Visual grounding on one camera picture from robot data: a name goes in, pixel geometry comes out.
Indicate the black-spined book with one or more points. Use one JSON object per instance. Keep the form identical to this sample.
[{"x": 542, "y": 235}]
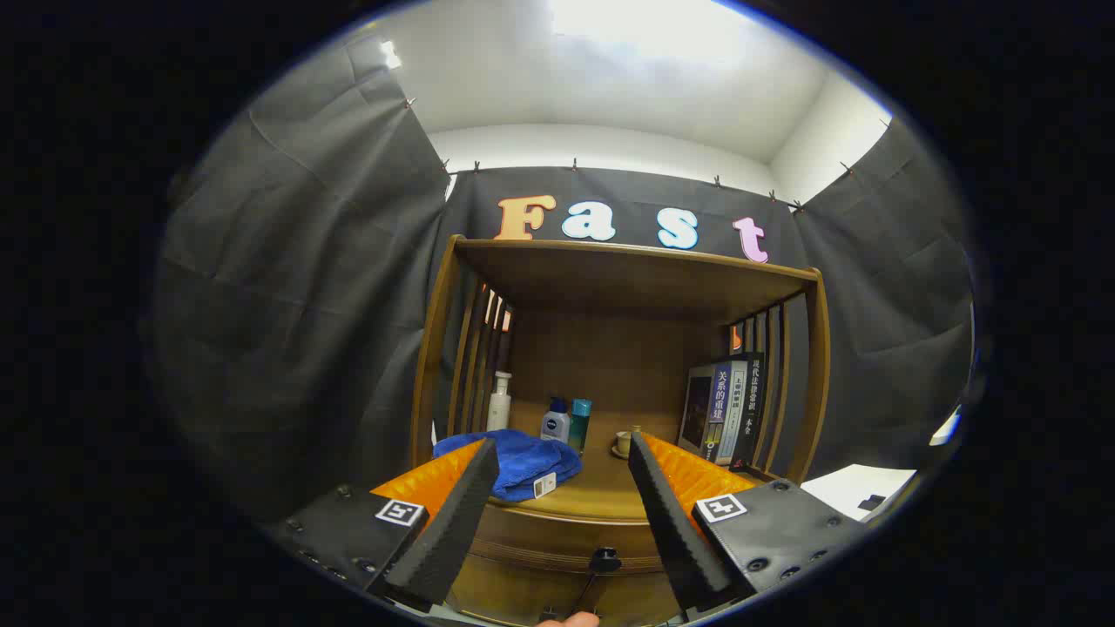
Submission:
[{"x": 754, "y": 405}]

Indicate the beige lidded teacup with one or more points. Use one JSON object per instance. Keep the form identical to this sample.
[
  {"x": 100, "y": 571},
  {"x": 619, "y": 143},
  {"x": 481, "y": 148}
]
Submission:
[{"x": 623, "y": 442}]

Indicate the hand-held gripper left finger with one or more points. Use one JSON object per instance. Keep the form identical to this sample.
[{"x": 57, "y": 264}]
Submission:
[{"x": 453, "y": 531}]

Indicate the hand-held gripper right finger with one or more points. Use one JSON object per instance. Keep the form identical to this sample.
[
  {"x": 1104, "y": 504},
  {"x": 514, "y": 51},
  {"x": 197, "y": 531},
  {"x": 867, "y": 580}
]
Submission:
[{"x": 675, "y": 531}]

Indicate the white pump bottle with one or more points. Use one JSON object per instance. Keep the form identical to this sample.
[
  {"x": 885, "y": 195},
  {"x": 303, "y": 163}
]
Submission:
[{"x": 498, "y": 409}]

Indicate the blue folded towel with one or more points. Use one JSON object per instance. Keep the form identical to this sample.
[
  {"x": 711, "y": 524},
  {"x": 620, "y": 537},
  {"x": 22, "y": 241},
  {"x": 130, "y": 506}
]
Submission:
[{"x": 531, "y": 461}]

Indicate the wooden cabinet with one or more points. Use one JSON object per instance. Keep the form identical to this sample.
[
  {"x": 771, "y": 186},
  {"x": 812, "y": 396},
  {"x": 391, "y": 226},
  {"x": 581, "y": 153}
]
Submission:
[{"x": 610, "y": 287}]

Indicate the white blue-capped lotion bottle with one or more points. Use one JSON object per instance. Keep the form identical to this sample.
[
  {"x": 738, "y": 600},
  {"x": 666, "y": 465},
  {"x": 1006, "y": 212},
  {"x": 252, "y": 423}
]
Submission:
[{"x": 555, "y": 425}]

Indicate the white wall shelf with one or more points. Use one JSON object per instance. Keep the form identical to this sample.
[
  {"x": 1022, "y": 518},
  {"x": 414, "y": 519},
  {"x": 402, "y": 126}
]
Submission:
[{"x": 945, "y": 428}]

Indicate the wooden countertop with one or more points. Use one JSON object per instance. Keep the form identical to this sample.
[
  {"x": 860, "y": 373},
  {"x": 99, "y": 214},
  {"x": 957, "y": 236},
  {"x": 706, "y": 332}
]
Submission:
[{"x": 601, "y": 492}]

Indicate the white machine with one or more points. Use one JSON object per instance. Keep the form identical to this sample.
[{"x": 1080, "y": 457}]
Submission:
[{"x": 845, "y": 488}]

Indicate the teal bottle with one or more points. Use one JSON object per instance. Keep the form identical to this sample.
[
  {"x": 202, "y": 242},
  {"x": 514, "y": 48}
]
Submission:
[{"x": 580, "y": 422}]

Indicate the wooden drawer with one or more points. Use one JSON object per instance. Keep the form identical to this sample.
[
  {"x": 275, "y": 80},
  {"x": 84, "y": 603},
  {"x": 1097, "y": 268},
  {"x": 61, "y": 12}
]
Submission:
[{"x": 540, "y": 557}]

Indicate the thin grey-spined book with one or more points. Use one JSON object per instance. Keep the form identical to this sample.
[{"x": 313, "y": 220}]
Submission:
[{"x": 736, "y": 409}]

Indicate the thick book with blue spine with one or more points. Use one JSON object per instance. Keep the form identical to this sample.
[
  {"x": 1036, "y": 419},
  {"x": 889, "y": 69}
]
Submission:
[{"x": 697, "y": 409}]

